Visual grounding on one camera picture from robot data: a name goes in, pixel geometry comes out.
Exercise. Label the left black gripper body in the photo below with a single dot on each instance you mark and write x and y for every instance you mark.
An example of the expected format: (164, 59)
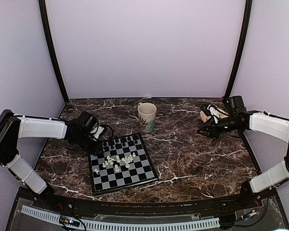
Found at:
(85, 145)

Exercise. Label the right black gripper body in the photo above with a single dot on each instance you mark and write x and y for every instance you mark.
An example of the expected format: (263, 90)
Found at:
(232, 125)

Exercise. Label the black grey chessboard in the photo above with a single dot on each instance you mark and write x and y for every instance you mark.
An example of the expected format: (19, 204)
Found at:
(133, 171)

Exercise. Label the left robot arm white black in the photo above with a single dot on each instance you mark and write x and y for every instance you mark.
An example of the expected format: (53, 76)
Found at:
(16, 127)

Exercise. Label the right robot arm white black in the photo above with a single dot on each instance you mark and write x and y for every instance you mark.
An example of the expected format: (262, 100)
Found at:
(269, 139)

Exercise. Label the beige bowl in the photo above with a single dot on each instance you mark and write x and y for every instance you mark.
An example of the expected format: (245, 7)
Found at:
(221, 113)

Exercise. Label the cream floral mug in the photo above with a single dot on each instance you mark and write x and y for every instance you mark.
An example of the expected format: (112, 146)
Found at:
(147, 114)

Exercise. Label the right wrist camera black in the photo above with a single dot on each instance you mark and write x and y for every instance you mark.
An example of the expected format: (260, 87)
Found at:
(235, 105)

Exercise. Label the black front rail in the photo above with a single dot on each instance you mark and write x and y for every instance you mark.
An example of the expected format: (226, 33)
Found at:
(89, 208)

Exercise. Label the white slotted cable duct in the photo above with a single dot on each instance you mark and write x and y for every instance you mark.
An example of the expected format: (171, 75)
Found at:
(118, 224)

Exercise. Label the right black frame post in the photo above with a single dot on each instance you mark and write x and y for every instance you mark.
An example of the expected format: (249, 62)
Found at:
(240, 48)

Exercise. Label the black frame post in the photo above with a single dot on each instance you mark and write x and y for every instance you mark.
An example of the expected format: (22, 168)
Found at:
(51, 49)
(240, 48)

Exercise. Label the left black frame post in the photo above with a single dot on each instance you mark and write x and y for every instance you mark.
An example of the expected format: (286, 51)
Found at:
(51, 49)

